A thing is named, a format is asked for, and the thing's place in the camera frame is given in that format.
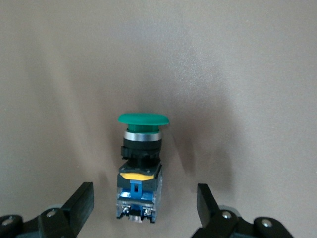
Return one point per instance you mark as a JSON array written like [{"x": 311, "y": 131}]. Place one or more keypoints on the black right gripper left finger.
[{"x": 79, "y": 205}]

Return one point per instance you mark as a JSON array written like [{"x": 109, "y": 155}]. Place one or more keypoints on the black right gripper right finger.
[{"x": 210, "y": 215}]

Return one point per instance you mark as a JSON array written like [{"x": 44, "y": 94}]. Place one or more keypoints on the green mushroom push button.
[{"x": 138, "y": 173}]

